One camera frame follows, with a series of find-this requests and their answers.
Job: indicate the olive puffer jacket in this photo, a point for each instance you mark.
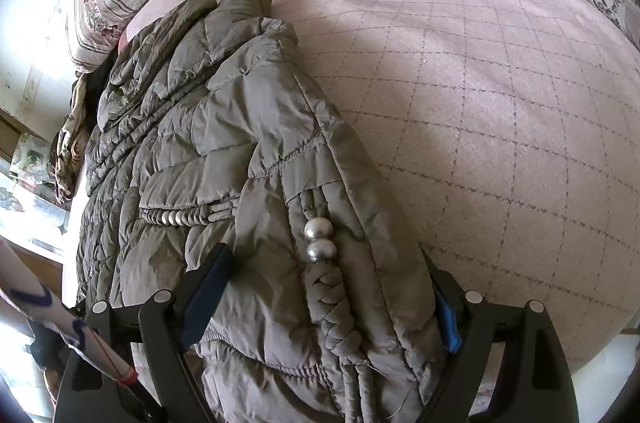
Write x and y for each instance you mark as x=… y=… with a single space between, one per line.
x=225 y=153

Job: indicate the pink quilted bed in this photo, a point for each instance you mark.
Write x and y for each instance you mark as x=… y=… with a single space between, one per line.
x=475 y=128

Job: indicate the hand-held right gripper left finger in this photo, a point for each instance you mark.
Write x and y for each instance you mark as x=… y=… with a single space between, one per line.
x=210 y=293

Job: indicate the white paper roll blue marks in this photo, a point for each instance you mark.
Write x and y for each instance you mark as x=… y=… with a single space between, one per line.
x=45 y=308

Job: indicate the black clothes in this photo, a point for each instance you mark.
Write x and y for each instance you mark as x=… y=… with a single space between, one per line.
x=97 y=98

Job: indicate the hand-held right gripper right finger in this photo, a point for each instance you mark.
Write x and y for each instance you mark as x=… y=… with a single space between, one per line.
x=450 y=323

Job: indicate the beige patterned blanket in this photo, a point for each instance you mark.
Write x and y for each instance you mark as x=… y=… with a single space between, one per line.
x=67 y=143

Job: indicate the green floral pillow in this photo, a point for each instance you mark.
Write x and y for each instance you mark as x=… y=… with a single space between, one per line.
x=30 y=160

